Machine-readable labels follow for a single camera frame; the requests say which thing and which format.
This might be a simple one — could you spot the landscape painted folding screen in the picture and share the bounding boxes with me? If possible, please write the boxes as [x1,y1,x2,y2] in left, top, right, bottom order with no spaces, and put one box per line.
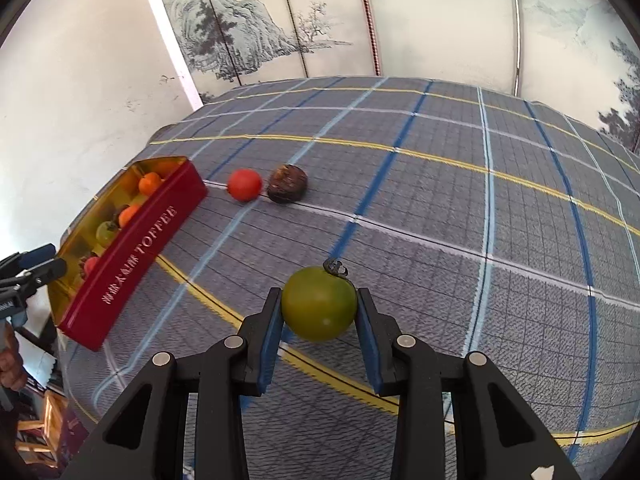
[137,0,640,156]

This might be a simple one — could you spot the metal pole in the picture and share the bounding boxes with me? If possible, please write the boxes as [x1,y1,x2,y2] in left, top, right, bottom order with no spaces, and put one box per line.
[506,0,523,96]

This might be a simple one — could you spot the red-brown pole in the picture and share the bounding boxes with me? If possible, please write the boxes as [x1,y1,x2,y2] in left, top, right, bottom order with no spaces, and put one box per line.
[352,0,383,77]

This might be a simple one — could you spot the wooden furniture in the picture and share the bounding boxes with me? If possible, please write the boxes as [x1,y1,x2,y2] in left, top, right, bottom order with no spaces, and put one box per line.
[15,390,71,467]

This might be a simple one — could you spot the red tin box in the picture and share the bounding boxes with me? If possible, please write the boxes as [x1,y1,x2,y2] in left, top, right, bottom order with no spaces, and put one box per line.
[50,156,209,352]

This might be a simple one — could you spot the green fruit with stem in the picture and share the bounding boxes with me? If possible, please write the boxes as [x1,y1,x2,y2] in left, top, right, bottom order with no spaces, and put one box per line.
[281,259,359,342]

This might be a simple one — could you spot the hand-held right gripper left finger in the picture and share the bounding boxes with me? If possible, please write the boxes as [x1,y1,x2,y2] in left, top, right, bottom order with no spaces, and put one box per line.
[57,287,285,480]

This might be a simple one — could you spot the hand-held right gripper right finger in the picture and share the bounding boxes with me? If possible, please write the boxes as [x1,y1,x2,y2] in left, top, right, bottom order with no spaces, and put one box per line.
[355,287,583,480]

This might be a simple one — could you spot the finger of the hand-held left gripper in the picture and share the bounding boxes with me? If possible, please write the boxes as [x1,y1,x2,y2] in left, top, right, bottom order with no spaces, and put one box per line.
[0,258,68,292]
[0,243,57,273]

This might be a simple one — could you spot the brown fruit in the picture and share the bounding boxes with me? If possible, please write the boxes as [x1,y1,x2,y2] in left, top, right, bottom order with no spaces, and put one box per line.
[266,164,309,205]

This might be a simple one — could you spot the person's left hand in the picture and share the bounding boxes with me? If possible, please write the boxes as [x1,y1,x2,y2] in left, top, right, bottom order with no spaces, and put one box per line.
[0,342,27,392]

